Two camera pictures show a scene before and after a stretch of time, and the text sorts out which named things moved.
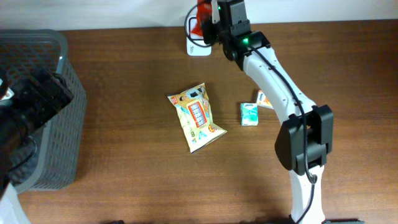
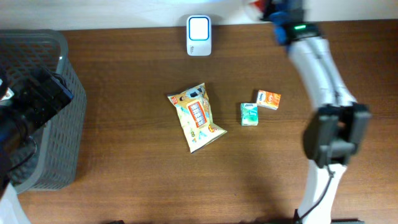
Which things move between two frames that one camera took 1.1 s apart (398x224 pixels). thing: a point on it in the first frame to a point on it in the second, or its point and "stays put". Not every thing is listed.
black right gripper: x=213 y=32 to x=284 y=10
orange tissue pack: x=262 y=101 stays put
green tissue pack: x=249 y=114 stays put
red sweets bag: x=204 y=13 to x=260 y=4
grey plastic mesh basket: x=56 y=161 stays put
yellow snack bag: x=193 y=108 stays put
